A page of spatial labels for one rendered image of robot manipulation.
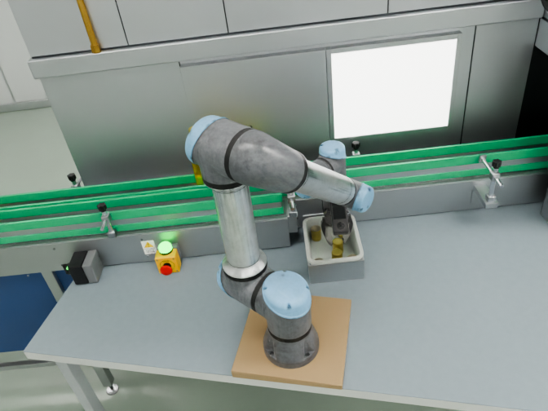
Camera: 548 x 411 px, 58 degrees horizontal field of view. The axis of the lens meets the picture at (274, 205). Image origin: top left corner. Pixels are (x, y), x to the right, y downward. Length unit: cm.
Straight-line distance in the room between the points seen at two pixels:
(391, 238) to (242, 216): 72
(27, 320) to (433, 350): 149
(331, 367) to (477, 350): 39
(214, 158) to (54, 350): 87
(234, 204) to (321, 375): 51
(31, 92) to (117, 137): 357
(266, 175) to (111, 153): 102
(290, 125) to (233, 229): 68
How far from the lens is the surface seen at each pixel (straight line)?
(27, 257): 190
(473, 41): 181
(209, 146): 103
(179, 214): 166
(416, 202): 180
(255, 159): 97
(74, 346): 163
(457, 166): 178
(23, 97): 546
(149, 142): 186
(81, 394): 187
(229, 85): 169
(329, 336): 142
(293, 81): 169
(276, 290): 123
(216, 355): 145
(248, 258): 124
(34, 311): 213
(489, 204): 175
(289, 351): 133
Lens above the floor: 189
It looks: 37 degrees down
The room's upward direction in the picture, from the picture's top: 8 degrees counter-clockwise
